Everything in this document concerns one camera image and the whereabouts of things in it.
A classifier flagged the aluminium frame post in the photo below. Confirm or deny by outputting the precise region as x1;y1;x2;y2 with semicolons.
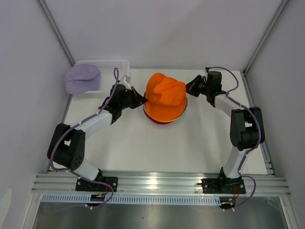
35;0;75;66
243;0;292;75

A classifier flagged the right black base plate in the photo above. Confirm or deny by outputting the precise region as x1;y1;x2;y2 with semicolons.
201;177;246;194

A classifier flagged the teal bucket hat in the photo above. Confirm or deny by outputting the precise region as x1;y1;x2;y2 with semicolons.
142;104;188;122

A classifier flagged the right aluminium frame post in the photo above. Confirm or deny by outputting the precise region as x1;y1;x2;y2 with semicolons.
243;0;292;75

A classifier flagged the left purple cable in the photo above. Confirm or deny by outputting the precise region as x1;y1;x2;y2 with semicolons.
49;67;120;213

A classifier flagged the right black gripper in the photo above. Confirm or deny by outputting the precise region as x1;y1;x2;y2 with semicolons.
181;75;211;98

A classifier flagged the left aluminium frame post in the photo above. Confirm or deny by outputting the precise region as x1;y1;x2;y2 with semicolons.
35;0;75;66

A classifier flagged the white plastic basket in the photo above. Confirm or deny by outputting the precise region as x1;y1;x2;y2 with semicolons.
76;59;131;94

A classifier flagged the orange bucket hat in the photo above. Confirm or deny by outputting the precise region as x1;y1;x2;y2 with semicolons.
144;73;188;119

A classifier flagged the red bucket hat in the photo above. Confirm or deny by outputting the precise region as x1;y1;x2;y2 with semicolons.
144;110;175;125

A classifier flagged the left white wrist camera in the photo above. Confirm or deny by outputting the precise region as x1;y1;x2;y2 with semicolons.
119;75;132;90

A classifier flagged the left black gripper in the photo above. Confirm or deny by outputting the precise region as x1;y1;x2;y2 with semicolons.
120;87;147;111

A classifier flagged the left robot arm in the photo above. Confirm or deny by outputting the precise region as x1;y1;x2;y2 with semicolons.
47;84;147;191

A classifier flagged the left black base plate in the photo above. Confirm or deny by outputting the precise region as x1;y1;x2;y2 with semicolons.
75;176;118;192

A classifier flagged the yellow bucket hat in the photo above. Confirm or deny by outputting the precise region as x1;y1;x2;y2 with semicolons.
147;110;186;121

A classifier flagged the lavender bucket hat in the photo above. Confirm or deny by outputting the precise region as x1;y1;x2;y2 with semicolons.
64;64;101;94

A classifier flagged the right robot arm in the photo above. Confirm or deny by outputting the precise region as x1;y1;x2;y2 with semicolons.
186;70;265;193

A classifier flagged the white slotted cable duct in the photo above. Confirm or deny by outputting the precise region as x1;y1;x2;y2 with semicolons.
41;193;221;206

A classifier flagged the aluminium mounting rail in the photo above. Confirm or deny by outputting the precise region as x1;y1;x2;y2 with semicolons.
31;170;291;197

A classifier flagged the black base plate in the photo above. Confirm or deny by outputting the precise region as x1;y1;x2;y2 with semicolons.
201;177;246;194
75;176;118;192

